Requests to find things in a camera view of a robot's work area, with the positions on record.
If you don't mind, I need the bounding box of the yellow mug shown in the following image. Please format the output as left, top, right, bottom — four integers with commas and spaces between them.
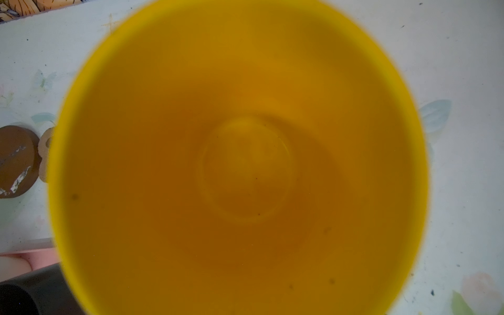
48, 1, 429, 314

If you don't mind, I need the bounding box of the brown paw shaped coaster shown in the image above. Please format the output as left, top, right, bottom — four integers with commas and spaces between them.
38, 127, 54, 182

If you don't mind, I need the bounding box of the dark brown round coaster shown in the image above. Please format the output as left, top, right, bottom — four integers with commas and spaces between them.
1, 125, 41, 199

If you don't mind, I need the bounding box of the black mug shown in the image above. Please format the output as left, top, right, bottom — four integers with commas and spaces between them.
1, 263, 85, 315

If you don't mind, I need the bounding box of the pink silicone tray mat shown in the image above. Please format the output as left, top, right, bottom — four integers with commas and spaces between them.
0, 248, 60, 282

